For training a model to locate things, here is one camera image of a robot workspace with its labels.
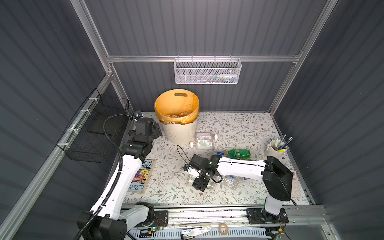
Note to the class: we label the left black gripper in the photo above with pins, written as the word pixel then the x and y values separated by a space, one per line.
pixel 155 129

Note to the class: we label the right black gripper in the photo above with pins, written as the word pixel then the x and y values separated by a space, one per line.
pixel 202 182

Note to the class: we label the green plastic bottle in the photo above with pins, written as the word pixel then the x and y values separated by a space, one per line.
pixel 240 154

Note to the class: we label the brown tea bottle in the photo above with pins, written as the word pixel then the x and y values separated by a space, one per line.
pixel 180 115

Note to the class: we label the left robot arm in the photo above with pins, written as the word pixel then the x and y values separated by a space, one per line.
pixel 105 221

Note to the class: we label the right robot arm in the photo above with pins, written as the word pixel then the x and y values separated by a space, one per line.
pixel 276 177

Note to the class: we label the orange bin liner bag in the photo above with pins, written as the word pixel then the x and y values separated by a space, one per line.
pixel 177 101

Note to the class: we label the white ribbed trash bin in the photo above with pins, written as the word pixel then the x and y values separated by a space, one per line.
pixel 180 134

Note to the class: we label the clear bottle white label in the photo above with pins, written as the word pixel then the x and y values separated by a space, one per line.
pixel 202 144

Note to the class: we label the square clear bottle white cap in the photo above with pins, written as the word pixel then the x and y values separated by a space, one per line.
pixel 209 135

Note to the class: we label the illustrated paperback book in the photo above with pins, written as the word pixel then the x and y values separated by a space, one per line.
pixel 141 178

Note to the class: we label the tape roll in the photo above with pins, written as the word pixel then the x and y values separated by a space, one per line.
pixel 223 229

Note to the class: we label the silver foil wrapper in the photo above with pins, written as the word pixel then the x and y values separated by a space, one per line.
pixel 191 233

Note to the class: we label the white pen holder cup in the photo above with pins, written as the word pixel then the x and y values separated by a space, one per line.
pixel 278 147

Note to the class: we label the pink calculator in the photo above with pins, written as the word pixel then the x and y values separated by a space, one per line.
pixel 295 193

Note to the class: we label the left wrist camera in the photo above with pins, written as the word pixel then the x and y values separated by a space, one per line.
pixel 138 114

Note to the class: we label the black wire side basket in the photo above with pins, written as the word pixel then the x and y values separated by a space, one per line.
pixel 87 141

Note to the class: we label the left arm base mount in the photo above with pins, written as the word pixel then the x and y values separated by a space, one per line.
pixel 160 219

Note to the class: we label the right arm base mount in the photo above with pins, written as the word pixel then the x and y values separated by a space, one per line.
pixel 261 216

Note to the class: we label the white wire wall basket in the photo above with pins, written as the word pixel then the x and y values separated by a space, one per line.
pixel 207 71

